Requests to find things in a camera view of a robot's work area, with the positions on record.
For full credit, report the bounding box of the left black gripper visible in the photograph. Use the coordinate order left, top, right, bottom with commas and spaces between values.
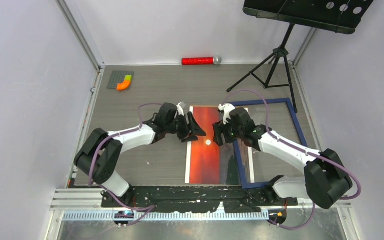
165, 112, 206, 143

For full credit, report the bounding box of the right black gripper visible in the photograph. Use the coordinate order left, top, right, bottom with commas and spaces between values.
213, 118, 244, 147

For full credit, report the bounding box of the red sunset photo print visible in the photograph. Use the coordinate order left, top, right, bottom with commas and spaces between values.
185, 106, 255, 185

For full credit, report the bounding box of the blue wooden picture frame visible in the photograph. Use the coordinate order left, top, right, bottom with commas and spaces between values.
232, 98, 309, 189

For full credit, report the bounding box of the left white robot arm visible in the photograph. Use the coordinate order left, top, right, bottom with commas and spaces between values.
73, 102, 207, 207

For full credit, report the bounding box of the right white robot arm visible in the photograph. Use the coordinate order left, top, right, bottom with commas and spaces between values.
213, 103, 353, 209

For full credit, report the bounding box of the red toy microphone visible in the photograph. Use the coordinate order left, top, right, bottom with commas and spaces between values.
181, 56, 222, 66

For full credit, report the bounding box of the green toy brick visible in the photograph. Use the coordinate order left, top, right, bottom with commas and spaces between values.
124, 74, 133, 82

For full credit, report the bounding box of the orange curved toy block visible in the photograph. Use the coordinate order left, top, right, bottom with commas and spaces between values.
115, 79, 132, 91

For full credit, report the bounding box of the grey building baseplate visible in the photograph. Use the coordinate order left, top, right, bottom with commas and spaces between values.
106, 70, 135, 90

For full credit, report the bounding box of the black music stand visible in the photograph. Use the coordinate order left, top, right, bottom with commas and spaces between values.
226, 0, 376, 114

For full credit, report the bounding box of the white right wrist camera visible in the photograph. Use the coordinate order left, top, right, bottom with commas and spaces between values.
217, 103, 236, 125

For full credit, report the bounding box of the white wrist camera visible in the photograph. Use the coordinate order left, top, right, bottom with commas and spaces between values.
176, 102, 187, 116
217, 103, 236, 125

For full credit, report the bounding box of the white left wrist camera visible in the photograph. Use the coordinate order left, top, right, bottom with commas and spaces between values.
176, 102, 187, 116

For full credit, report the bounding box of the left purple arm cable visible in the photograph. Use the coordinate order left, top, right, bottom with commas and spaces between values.
87, 102, 165, 227

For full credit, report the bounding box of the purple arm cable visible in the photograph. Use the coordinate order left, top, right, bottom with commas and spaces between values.
221, 88, 363, 231
87, 102, 165, 227

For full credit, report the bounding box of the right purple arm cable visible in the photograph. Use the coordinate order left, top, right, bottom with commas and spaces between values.
221, 88, 363, 231

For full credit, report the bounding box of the aluminium front rail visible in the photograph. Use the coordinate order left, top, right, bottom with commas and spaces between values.
50, 186, 352, 223

